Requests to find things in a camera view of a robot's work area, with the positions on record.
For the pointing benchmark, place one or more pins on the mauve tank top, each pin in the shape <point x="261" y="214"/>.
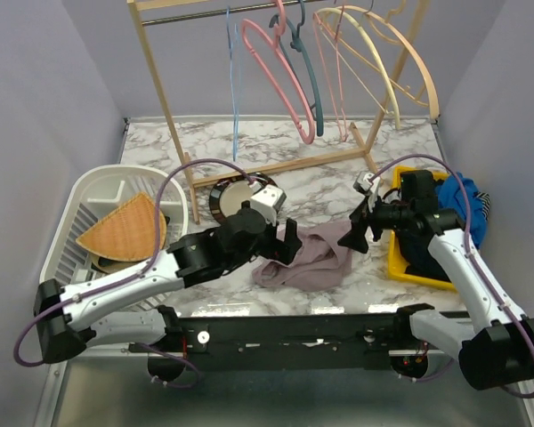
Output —
<point x="319" y="265"/>

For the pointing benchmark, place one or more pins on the light blue wire hanger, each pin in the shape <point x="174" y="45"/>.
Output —
<point x="234" y="50"/>

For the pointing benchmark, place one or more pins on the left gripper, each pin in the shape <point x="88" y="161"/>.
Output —
<point x="274" y="250"/>

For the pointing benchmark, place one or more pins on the teal plastic hanger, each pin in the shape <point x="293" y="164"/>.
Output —
<point x="298" y="45"/>

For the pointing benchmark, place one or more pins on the dark rimmed ceramic plate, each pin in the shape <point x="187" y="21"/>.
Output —
<point x="229" y="199"/>

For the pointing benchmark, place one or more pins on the thin pink hanger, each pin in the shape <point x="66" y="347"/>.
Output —
<point x="327" y="37"/>

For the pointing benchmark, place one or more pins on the white plastic dish rack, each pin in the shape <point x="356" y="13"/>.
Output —
<point x="94" y="195"/>

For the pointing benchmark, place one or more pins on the woven wicker fan tray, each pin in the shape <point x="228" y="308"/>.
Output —
<point x="128" y="233"/>

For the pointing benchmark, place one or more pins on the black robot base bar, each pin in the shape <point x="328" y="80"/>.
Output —
<point x="277" y="343"/>

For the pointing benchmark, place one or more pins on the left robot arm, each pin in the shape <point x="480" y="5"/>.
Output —
<point x="71" y="318"/>

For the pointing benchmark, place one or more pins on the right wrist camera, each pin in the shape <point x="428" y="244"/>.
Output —
<point x="368" y="185"/>

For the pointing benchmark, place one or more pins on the striped black white garment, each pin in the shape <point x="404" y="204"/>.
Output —
<point x="484" y="199"/>

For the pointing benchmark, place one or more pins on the yellow plastic bin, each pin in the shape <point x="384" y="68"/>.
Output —
<point x="405" y="267"/>

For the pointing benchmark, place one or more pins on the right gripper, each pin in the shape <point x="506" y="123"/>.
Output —
<point x="355" y="237"/>

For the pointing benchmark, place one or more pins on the cream plastic hanger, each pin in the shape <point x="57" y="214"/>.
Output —
<point x="378" y="53"/>

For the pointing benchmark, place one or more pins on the dark navy garment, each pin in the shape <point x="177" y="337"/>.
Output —
<point x="418" y="258"/>

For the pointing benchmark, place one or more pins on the wooden curved hanger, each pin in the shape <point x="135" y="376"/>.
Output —
<point x="427" y="95"/>

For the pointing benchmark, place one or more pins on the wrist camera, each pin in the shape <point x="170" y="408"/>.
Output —
<point x="268" y="202"/>
<point x="368" y="185"/>

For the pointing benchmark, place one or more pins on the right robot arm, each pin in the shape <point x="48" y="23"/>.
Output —
<point x="497" y="349"/>

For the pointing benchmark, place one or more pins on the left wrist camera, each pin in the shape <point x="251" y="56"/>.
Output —
<point x="268" y="202"/>

